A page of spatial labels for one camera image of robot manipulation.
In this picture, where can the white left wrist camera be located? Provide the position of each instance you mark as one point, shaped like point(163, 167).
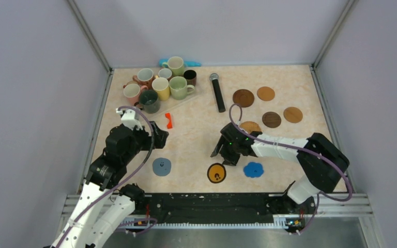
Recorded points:
point(129, 116)

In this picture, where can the small grey blue mug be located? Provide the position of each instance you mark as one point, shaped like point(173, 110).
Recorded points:
point(165, 73)

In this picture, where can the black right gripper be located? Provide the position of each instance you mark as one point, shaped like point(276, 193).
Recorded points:
point(230, 159)

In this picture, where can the orange black smiley coaster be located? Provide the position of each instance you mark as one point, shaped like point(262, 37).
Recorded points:
point(216, 173)

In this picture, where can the orange plastic piece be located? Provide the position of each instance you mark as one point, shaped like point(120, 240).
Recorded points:
point(169, 119)

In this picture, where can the light brown round coaster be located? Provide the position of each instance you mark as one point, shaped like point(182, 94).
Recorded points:
point(266, 93)

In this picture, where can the brown mug white interior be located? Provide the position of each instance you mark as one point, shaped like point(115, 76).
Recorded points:
point(145, 77)

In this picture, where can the dark walnut round coaster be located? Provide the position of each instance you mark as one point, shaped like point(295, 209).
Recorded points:
point(271, 119)

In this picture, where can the tan wooden round coaster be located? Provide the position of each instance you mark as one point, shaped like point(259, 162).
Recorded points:
point(293, 114)

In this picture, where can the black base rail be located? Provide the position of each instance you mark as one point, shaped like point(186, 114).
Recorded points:
point(220, 208)

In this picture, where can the pink mug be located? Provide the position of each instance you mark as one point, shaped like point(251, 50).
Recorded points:
point(132, 93)

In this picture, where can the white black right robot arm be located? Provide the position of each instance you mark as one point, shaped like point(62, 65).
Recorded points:
point(322, 163)

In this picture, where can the dark brown mug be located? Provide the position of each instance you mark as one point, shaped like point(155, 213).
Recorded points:
point(190, 76)

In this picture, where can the dark wooden round coaster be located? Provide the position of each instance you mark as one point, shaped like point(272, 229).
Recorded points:
point(243, 97)

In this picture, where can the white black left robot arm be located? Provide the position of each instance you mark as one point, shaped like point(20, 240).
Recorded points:
point(105, 201)

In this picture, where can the black handheld microphone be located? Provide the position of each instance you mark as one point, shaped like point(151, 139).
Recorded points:
point(214, 78)

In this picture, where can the dark green mug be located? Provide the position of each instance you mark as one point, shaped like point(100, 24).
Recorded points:
point(148, 101)

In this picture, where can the grey smiley silicone coaster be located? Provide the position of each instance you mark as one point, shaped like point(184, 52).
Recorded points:
point(161, 167)

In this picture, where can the light blue plastic object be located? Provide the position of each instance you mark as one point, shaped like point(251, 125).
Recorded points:
point(186, 63)

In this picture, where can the yellow mug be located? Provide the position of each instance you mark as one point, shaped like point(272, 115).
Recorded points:
point(161, 87)

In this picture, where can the blue cloud shaped coaster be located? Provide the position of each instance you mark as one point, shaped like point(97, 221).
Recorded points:
point(253, 170)

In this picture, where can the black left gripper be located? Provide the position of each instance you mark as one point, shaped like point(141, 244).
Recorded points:
point(159, 136)

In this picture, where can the sage green mug back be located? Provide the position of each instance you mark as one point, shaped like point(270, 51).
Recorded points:
point(176, 64)

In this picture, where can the light green mug front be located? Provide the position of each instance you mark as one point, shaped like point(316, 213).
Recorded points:
point(179, 88)

